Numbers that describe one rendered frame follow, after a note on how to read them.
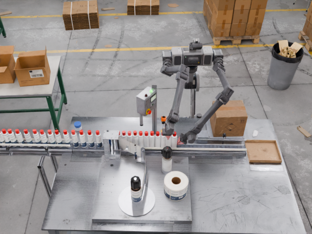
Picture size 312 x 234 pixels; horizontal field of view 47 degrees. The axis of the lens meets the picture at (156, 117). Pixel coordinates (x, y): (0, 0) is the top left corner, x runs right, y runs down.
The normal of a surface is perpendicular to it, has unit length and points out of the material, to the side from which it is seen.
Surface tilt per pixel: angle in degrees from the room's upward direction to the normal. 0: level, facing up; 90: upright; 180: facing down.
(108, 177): 0
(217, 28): 88
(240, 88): 0
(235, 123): 90
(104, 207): 0
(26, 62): 89
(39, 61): 89
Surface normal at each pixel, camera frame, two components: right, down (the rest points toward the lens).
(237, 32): 0.07, 0.72
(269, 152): 0.00, -0.73
